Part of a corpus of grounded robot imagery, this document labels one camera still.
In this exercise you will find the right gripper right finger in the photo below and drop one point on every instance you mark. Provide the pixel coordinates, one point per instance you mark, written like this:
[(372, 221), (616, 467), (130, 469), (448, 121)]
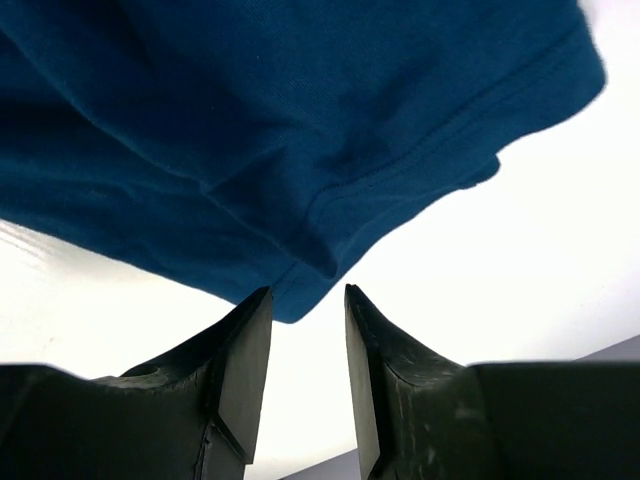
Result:
[(419, 415)]

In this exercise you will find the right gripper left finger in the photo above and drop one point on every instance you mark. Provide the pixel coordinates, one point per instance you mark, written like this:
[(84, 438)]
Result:
[(192, 412)]

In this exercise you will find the blue t shirt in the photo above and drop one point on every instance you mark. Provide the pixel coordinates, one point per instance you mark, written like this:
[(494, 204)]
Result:
[(231, 145)]

